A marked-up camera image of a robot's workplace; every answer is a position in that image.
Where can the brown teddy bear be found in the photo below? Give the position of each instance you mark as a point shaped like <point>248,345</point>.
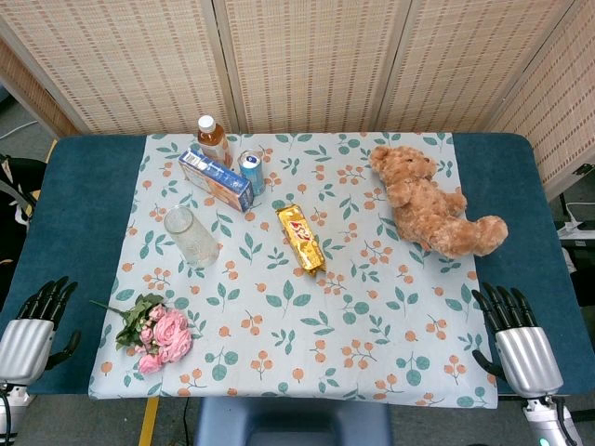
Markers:
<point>430,202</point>

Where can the blue white carton box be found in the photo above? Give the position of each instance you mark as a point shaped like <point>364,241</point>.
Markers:
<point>218,179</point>

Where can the clear drinking glass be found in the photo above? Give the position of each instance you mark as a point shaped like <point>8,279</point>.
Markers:
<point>191,236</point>

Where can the blue drink can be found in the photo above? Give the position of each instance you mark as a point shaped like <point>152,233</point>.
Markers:
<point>252,172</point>

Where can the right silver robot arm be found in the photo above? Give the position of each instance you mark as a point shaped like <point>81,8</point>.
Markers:
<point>548,420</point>

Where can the floral print tablecloth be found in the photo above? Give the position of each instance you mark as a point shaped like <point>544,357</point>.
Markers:
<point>297,302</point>

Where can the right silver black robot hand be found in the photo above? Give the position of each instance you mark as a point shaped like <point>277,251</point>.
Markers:
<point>525,353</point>

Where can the amber tea bottle white cap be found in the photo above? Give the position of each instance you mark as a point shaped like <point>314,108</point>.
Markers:
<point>211,140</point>

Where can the blue padded table cover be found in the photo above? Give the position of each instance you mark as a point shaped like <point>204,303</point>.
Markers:
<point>520,218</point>

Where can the white power strip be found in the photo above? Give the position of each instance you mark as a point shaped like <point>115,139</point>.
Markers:
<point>574,227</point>

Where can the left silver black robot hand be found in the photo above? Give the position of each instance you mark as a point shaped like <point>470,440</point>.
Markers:
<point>24,341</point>

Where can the pink artificial flower bouquet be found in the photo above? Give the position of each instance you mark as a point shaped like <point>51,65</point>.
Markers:
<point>155,332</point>

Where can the gold foil snack pack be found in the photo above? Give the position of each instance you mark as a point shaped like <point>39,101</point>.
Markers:
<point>301,239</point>

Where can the woven bamboo folding screen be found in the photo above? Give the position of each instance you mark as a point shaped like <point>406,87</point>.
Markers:
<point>297,60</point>

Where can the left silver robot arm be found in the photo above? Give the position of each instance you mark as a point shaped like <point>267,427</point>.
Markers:
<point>8,411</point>

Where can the black white bag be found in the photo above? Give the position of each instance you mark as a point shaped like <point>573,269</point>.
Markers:
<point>13,195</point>

